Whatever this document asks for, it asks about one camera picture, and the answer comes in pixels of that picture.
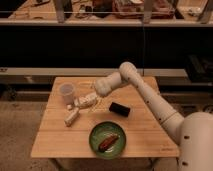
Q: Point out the green ceramic bowl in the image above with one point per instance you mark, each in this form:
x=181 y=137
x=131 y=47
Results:
x=103 y=130

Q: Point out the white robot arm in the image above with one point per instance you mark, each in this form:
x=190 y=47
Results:
x=167 y=116

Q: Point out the white robot base body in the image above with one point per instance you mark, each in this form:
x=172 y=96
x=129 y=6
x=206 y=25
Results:
x=196 y=147

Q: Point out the brown sausage in bowl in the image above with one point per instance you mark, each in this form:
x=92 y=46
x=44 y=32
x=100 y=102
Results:
x=106 y=143

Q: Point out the black rectangular block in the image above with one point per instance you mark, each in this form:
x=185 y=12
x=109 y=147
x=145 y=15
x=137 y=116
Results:
x=119 y=109

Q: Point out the translucent plastic cup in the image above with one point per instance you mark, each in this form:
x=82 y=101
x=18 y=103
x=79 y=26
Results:
x=67 y=91

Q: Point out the white cylindrical roll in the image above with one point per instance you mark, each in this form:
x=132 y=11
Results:
x=73 y=115

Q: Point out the dark box on right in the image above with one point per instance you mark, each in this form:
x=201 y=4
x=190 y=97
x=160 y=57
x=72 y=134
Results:
x=199 y=69

